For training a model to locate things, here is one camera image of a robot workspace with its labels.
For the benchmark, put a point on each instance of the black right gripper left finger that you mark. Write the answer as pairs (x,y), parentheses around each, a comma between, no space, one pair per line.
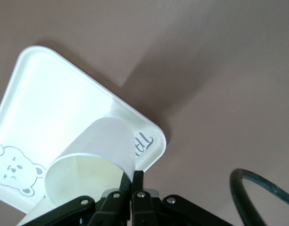
(106,212)

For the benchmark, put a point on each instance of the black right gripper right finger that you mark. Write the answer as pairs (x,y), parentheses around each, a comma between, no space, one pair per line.
(146,212)

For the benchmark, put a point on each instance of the white plastic cup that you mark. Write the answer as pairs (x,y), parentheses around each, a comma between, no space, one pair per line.
(35,214)
(104,141)

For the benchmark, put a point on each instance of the white bear print tray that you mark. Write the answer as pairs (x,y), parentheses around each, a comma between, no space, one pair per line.
(52,94)

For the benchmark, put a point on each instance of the brown table cover mat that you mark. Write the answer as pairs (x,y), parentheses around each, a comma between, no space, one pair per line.
(205,70)

